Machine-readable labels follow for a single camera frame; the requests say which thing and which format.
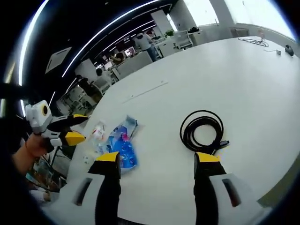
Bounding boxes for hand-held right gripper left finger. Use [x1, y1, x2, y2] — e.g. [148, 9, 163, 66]
[67, 151, 123, 225]

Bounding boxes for blue tissue packet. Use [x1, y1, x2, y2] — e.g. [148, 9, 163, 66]
[106, 125, 140, 170]

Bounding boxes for white table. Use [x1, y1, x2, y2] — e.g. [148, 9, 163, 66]
[44, 37, 300, 221]

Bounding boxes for clear bag with blue pad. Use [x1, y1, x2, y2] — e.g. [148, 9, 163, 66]
[121, 114, 139, 139]

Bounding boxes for wide bright window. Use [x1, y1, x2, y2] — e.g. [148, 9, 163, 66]
[225, 0, 296, 40]

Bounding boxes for black cable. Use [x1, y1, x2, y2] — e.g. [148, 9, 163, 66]
[180, 110, 231, 156]

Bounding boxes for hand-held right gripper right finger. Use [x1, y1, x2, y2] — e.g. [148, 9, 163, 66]
[194, 151, 263, 225]

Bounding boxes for clear plastic water bottle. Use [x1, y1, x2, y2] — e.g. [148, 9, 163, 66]
[90, 120, 110, 155]

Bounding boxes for white desk partition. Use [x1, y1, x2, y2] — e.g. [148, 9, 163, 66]
[116, 50, 153, 81]

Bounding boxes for narrow bright window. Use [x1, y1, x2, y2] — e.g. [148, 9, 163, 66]
[185, 0, 220, 27]

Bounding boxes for small white adapter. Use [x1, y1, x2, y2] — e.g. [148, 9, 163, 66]
[264, 48, 282, 56]

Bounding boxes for square ceiling vent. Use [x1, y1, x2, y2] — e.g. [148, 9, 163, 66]
[45, 46, 72, 74]

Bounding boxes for thin dark cable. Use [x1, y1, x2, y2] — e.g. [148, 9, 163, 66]
[238, 36, 268, 47]

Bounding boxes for person's left hand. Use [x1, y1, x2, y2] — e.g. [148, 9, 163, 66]
[27, 134, 52, 158]

